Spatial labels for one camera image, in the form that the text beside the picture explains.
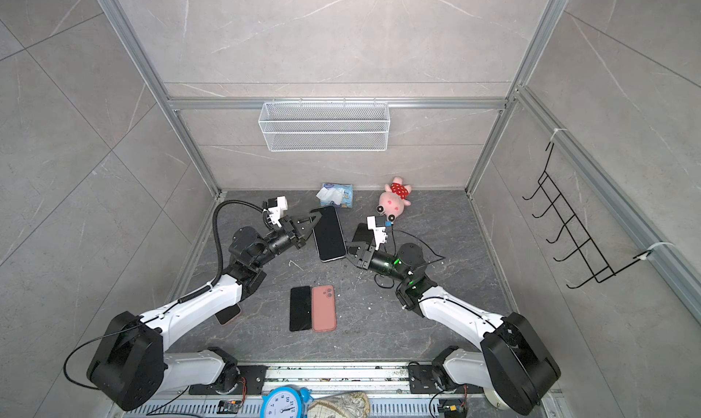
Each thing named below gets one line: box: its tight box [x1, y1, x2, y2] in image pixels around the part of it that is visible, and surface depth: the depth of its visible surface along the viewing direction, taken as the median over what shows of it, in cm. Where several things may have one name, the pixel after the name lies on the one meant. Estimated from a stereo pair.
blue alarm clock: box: [260, 384, 314, 418], surface depth 70 cm
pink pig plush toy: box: [378, 176, 412, 217], surface depth 113 cm
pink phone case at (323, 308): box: [311, 284, 337, 332], surface depth 88 cm
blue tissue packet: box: [315, 182, 354, 209], surface depth 113 cm
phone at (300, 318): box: [289, 285, 313, 332], surface depth 87 cm
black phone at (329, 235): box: [312, 205, 347, 263], surface depth 69 cm
